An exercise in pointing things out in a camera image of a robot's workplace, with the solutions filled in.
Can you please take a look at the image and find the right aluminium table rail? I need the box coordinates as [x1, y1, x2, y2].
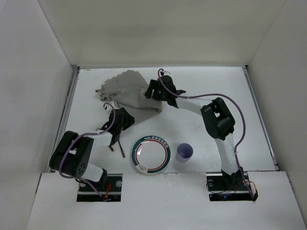
[242, 66, 280, 171]

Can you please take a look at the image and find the grey cloth placemat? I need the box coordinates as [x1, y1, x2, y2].
[95, 70, 162, 113]

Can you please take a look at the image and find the left aluminium table rail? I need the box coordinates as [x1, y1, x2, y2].
[47, 66, 80, 173]

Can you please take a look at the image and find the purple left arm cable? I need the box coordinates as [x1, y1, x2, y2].
[57, 102, 117, 197]

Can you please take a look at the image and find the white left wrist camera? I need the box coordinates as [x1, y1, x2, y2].
[103, 101, 118, 113]

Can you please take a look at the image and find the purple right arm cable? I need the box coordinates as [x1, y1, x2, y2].
[157, 69, 255, 199]

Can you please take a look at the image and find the white plate green red rim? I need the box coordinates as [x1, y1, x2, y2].
[131, 135, 171, 175]

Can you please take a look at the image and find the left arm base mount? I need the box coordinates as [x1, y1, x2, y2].
[76, 174, 123, 202]

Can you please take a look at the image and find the purple cup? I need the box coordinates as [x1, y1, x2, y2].
[176, 143, 193, 162]

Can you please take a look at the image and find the brown wooden spoon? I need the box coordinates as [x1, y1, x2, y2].
[118, 140, 126, 158]

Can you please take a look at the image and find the aluminium table rail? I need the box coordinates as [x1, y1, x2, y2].
[242, 66, 280, 171]
[47, 66, 80, 173]

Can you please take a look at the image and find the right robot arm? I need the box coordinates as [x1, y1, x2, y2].
[145, 69, 246, 190]

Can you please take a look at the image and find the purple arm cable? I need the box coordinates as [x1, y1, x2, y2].
[157, 69, 255, 199]
[57, 102, 117, 197]

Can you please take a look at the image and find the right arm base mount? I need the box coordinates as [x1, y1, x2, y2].
[206, 172, 259, 202]

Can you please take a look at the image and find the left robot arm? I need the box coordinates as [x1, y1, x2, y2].
[49, 108, 135, 190]

